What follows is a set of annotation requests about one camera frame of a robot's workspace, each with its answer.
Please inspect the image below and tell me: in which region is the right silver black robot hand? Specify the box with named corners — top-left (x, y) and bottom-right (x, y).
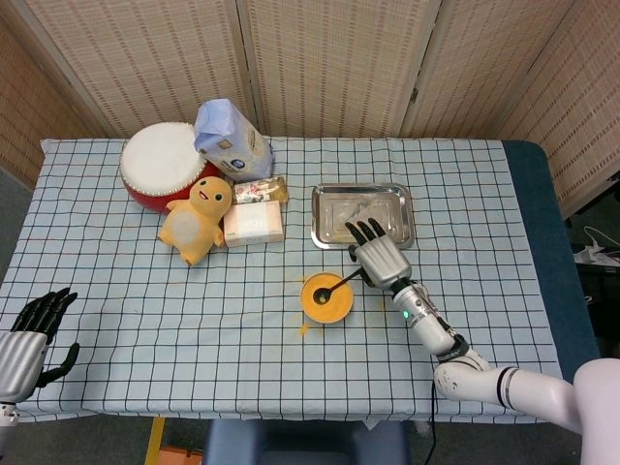
top-left (344, 217), bottom-right (414, 292)

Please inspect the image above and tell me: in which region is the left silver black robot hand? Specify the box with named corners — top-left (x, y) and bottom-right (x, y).
top-left (0, 287), bottom-right (81, 406)

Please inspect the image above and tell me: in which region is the small dark metal spoon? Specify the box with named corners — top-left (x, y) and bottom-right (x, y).
top-left (313, 267), bottom-right (362, 304)

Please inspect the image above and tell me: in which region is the bowl of orange-yellow powder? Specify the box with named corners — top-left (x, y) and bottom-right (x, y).
top-left (302, 274), bottom-right (353, 322)

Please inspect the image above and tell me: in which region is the metal tray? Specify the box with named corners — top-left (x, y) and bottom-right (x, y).
top-left (311, 182), bottom-right (417, 251)

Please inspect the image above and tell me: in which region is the beige round bowl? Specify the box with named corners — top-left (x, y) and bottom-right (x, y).
top-left (299, 272), bottom-right (355, 326)

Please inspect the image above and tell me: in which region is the orange powder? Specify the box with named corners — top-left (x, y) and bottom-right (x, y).
top-left (290, 312), bottom-right (321, 338)

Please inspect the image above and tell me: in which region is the blue checked tablecloth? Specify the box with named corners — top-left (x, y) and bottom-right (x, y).
top-left (0, 138), bottom-right (566, 422)

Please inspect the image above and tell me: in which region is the pink tissue pack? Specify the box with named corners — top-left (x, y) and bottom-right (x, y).
top-left (222, 201), bottom-right (286, 249)

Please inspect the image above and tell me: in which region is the floral wrapped snack pack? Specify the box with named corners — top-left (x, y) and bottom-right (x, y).
top-left (232, 176), bottom-right (290, 205)

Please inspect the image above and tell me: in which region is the orange box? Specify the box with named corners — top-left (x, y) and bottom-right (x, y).
top-left (158, 446), bottom-right (204, 465)

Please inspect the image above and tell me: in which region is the yellow plush toy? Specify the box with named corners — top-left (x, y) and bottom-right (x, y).
top-left (157, 175), bottom-right (233, 266)

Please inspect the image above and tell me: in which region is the blue white rice bag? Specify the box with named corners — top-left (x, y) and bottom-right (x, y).
top-left (193, 98), bottom-right (275, 183)

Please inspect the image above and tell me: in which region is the blue padded stool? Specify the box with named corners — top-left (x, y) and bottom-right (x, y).
top-left (202, 418), bottom-right (409, 465)

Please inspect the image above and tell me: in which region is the woven bamboo folding screen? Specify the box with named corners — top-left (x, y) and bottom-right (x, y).
top-left (0, 0), bottom-right (620, 217)

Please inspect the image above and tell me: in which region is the black cabinet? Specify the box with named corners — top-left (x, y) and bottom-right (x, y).
top-left (564, 217), bottom-right (620, 362)

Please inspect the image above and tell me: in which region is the red drum with white skin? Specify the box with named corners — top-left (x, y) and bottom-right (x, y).
top-left (119, 122), bottom-right (224, 213)

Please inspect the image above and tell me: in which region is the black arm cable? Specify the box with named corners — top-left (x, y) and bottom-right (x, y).
top-left (429, 382), bottom-right (440, 465)

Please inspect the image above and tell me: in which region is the white cable clutter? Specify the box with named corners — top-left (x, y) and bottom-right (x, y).
top-left (573, 226), bottom-right (620, 266)

